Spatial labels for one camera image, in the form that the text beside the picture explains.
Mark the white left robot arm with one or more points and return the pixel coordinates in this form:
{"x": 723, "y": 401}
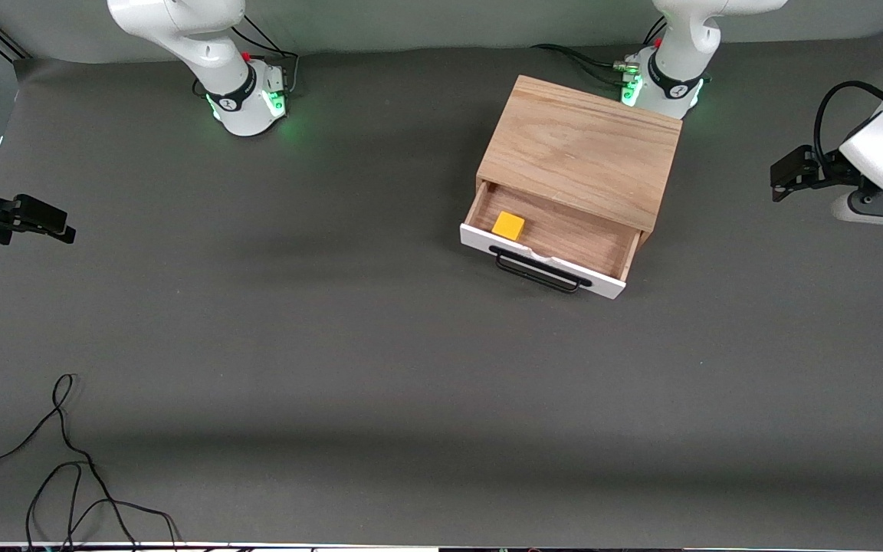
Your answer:
{"x": 679, "y": 46}

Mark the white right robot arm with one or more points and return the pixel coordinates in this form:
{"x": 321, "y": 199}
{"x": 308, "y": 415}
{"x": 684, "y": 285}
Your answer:
{"x": 211, "y": 46}

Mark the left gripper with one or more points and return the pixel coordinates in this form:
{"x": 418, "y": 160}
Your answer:
{"x": 822, "y": 168}

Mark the dark grey table mat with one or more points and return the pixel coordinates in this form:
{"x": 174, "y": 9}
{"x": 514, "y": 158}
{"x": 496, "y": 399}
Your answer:
{"x": 441, "y": 368}

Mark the black background rail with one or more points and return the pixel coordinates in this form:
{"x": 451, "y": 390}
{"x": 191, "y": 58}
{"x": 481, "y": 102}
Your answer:
{"x": 4, "y": 42}

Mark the yellow block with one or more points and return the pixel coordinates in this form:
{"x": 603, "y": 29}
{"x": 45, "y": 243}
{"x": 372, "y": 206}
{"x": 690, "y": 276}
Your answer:
{"x": 508, "y": 226}

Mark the wooden drawer cabinet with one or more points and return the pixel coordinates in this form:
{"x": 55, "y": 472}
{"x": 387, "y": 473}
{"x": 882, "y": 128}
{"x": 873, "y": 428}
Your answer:
{"x": 579, "y": 138}

